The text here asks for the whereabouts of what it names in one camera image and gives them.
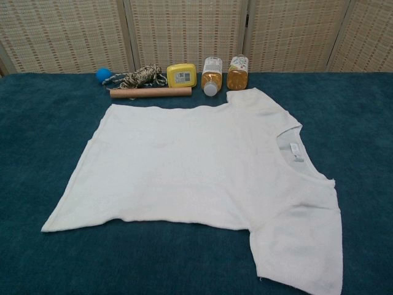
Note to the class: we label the tea bottle with white label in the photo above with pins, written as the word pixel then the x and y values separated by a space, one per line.
pixel 212 78

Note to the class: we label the woven bamboo screen panel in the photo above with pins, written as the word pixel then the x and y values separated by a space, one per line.
pixel 61 33
pixel 294 33
pixel 368 37
pixel 187 30

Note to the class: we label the tea bottle with floral label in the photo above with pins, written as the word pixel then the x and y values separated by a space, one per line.
pixel 237 78

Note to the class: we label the yellow plastic box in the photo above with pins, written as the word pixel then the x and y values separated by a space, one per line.
pixel 181 77

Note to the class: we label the blue ball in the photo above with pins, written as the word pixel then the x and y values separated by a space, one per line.
pixel 103 75

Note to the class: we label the blue carpet table cover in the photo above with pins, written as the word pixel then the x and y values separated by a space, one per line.
pixel 46 123

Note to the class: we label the wooden rolling pin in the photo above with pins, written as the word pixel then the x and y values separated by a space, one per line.
pixel 147 93

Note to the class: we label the white T-shirt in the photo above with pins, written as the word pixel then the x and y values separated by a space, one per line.
pixel 184 169

